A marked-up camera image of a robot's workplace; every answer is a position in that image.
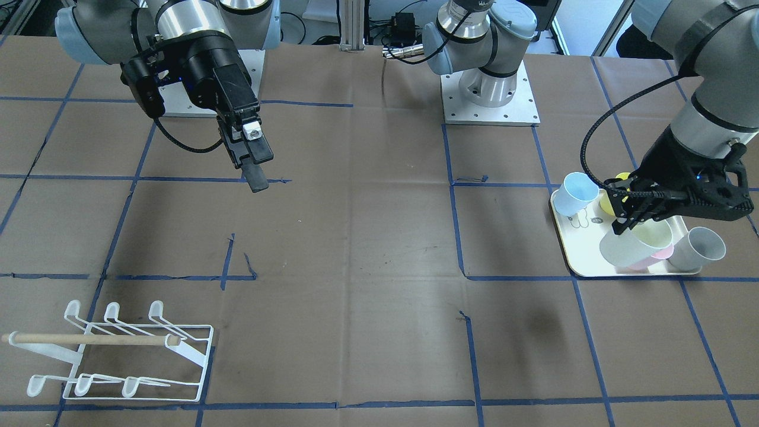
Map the aluminium frame post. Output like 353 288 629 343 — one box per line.
336 1 369 52

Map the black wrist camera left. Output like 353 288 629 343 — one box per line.
695 139 754 221

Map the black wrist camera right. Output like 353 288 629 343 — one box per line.
121 56 165 119

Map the grey plastic cup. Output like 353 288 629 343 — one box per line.
668 227 726 271

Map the light blue plastic cup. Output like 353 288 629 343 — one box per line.
553 172 599 216

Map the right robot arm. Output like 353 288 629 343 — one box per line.
54 1 281 193

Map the yellow plastic cup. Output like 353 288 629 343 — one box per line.
599 173 633 216

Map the white plastic cup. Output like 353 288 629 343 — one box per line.
599 221 673 267

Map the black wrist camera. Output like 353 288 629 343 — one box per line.
695 139 754 221
121 56 165 119

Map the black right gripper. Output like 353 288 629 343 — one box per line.
155 31 274 193

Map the cream bunny tray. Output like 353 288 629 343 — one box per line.
550 190 702 278

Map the white wire cup rack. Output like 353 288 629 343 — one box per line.
2 299 215 403

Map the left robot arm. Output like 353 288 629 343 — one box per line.
422 1 757 235

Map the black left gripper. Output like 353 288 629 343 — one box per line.
603 128 755 236

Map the pink plastic cup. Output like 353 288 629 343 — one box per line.
627 244 674 271

